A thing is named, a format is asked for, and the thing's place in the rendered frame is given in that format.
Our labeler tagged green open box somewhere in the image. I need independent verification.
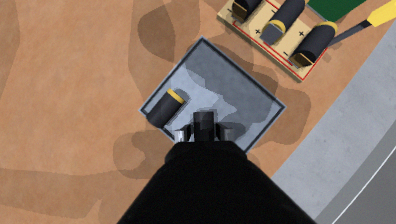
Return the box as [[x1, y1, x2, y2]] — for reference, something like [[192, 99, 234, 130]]
[[306, 0, 366, 22]]

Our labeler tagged black battery with yellow end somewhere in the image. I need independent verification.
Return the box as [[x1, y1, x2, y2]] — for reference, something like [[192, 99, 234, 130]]
[[262, 0, 305, 43], [146, 89, 185, 129], [232, 0, 262, 20], [291, 21, 338, 67], [193, 111, 215, 142]]

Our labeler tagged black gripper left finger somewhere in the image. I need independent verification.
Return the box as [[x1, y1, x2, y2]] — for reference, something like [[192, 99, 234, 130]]
[[174, 124, 191, 144]]

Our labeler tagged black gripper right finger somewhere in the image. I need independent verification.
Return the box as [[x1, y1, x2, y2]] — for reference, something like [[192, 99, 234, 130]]
[[216, 123, 234, 142]]

